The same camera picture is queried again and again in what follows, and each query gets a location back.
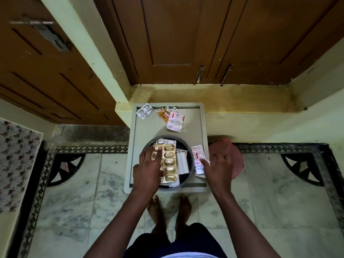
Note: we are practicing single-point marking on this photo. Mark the person's right hand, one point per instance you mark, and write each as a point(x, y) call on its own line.
point(219, 174)

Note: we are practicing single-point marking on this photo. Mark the person's left hand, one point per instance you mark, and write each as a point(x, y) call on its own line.
point(146, 175)

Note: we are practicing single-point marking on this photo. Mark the person's right thumb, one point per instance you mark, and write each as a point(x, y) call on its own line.
point(205, 163)

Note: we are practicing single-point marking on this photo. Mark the person's left thumb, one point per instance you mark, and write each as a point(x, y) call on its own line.
point(164, 176)

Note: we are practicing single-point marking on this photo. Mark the pink white blister strip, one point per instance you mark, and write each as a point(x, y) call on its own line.
point(198, 155)

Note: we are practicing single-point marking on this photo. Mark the gold blister pack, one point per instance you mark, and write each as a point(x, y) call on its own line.
point(168, 163)

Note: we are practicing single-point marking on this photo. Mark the person's right forearm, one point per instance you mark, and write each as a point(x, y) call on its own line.
point(242, 225)

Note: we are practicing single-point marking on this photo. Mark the person's left forearm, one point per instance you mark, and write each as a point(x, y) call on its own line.
point(121, 225)

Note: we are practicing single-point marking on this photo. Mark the dark grey round container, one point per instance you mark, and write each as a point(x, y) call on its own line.
point(189, 169)

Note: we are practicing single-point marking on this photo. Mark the white blue patterned strip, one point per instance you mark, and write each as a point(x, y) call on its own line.
point(181, 162)

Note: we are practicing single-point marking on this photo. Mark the pink round lid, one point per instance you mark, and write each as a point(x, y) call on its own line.
point(237, 163)

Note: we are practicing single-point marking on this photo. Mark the crumpled silver foil blister pack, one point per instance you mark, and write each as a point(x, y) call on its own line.
point(165, 142)

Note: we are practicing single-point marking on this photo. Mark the person's left foot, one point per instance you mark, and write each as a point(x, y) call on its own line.
point(156, 212)

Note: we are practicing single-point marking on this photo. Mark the person's foot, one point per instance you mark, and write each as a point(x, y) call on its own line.
point(183, 210)
point(156, 212)

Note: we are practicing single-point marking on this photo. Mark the person's right foot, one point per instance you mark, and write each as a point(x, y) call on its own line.
point(183, 210)

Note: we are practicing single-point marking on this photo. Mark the grey plastic stool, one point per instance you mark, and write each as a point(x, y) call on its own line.
point(150, 128)

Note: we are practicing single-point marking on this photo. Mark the red label white blister pack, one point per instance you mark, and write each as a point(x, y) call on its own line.
point(175, 122)

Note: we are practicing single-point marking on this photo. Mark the orange striped blister pack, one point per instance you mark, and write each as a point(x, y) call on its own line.
point(162, 115)

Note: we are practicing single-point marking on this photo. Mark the small silver blister strip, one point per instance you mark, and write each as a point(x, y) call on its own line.
point(173, 109)

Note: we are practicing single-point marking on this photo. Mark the dark blue shorts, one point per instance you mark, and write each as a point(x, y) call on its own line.
point(188, 239)

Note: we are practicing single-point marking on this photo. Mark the white shirt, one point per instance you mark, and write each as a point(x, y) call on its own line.
point(185, 255)

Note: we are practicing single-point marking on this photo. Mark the metal door bolt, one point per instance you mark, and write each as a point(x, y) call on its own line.
point(226, 73)
point(200, 73)

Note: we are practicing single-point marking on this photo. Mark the brown wooden door leaf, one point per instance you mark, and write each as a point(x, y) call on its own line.
point(268, 37)
point(166, 37)

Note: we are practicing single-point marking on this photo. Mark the floral patterned cloth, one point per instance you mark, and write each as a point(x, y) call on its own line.
point(16, 163)

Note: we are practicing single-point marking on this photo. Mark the brown wooden door with latch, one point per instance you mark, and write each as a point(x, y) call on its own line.
point(40, 77)

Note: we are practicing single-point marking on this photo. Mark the metal door latch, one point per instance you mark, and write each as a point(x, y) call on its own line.
point(51, 34)

